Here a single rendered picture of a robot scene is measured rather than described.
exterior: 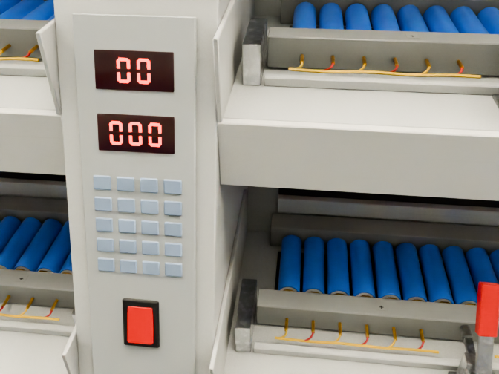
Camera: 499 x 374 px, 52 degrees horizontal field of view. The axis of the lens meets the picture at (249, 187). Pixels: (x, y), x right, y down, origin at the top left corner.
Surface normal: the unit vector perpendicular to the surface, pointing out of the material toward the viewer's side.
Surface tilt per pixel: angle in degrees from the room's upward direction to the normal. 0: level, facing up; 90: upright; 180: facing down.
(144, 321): 84
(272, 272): 21
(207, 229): 90
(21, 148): 111
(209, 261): 90
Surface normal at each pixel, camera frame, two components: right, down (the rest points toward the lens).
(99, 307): -0.11, 0.27
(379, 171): -0.11, 0.59
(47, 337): 0.00, -0.80
